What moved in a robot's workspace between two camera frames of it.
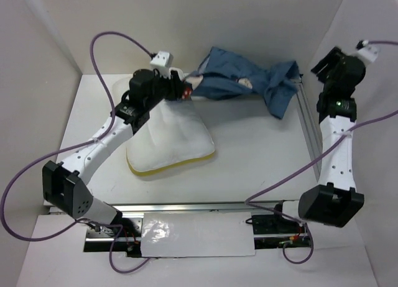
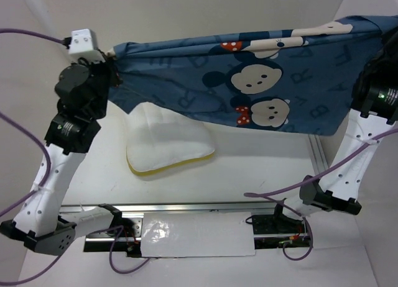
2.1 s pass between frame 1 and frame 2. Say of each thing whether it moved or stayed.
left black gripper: moved
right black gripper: moved
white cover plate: stayed
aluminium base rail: stayed
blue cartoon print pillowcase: moved
